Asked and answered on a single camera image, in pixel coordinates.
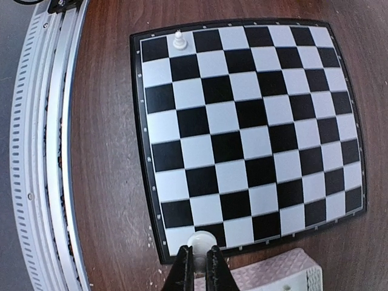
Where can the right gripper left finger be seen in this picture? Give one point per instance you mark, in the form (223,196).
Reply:
(181,275)

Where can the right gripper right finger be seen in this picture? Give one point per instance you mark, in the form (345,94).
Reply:
(218,274)

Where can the white pawn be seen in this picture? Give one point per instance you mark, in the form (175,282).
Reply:
(201,242)
(179,42)

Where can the pink plastic basket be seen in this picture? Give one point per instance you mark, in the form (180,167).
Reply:
(292,270)

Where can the black white chessboard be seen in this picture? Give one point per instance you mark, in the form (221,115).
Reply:
(250,133)

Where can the front aluminium rail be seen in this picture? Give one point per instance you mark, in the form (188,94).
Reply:
(40,161)

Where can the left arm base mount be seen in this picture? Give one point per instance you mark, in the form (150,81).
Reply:
(55,6)

